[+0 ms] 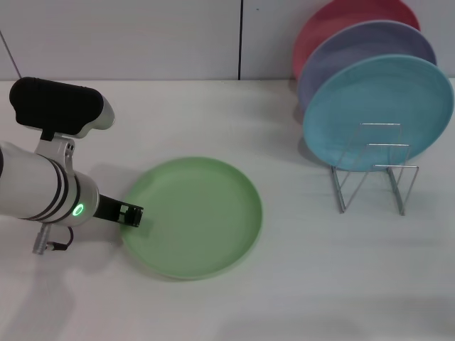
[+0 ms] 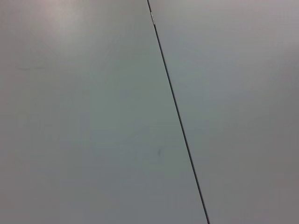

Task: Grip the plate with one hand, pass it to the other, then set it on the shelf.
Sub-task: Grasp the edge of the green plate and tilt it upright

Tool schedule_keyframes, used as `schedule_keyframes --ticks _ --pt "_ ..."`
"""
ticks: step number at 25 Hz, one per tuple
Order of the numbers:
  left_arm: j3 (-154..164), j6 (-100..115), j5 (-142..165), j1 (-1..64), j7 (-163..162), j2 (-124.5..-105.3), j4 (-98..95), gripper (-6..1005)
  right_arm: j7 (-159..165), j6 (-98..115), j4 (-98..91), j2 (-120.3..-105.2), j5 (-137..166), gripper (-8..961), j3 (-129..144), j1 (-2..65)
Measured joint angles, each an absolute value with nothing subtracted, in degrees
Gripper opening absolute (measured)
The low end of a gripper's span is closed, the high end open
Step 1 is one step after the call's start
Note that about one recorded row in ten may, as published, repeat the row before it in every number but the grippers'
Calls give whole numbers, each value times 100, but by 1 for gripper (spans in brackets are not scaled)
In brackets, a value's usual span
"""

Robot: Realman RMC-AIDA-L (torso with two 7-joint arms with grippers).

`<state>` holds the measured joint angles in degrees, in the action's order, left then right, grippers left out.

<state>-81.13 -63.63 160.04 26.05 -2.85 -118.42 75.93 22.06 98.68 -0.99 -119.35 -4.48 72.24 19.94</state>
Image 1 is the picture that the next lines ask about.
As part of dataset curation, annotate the teal plate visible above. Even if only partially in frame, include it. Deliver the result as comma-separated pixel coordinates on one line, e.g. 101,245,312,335
302,53,455,168

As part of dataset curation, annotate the red plate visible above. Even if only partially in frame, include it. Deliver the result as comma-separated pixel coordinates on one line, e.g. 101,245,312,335
292,0,422,82

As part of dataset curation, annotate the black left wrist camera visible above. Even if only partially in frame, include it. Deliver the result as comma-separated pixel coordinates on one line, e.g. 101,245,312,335
9,77,117,157

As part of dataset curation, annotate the metal wire plate rack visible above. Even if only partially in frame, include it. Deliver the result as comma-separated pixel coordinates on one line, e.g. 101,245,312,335
330,122,419,217

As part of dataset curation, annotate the green plate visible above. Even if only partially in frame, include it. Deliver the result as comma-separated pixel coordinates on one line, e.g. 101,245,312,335
119,156,264,281

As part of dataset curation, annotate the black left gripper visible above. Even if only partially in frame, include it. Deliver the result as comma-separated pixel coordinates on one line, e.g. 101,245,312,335
94,194,145,228

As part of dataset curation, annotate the left arm connector cable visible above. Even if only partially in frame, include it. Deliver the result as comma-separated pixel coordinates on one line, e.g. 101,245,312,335
32,224,75,255

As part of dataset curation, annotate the purple plate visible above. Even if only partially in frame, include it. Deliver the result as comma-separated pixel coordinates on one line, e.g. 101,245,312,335
297,20,438,112

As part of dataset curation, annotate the thin grey wall cable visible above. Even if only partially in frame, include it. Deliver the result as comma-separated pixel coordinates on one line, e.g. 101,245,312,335
0,30,23,80

